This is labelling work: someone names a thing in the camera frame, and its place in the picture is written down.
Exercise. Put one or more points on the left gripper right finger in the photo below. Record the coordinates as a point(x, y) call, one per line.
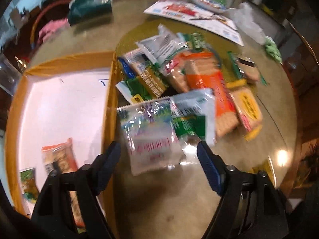
point(213, 167)

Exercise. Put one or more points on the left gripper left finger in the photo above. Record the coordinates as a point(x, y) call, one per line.
point(104, 165)

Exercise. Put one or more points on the clear white snack bag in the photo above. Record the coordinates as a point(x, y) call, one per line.
point(148, 129)

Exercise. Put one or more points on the green white snack bag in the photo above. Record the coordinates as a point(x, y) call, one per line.
point(193, 114)

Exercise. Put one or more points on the yellow label biscuit pack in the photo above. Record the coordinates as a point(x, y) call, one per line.
point(247, 108)

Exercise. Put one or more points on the small green snack packet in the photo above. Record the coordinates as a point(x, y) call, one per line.
point(28, 184)

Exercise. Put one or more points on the orange cracker pack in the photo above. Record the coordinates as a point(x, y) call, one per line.
point(202, 71)

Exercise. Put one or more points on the round biscuit pack black label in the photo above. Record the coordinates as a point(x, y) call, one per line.
point(245, 68)

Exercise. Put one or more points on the gold cardboard tray box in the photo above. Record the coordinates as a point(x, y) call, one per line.
point(72, 97)

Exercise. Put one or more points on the green crumpled wrapper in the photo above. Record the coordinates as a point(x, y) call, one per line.
point(272, 50)

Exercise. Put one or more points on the white printed flyer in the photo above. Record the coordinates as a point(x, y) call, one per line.
point(196, 16)

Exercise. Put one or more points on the pink cloth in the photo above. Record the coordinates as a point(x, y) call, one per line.
point(50, 28)

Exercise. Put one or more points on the white plastic bag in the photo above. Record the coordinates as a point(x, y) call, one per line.
point(244, 20)

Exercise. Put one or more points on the teal tissue pack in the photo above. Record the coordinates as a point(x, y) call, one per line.
point(83, 10)

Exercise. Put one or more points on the patterned ceramic dish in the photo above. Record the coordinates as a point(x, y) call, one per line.
point(210, 5)

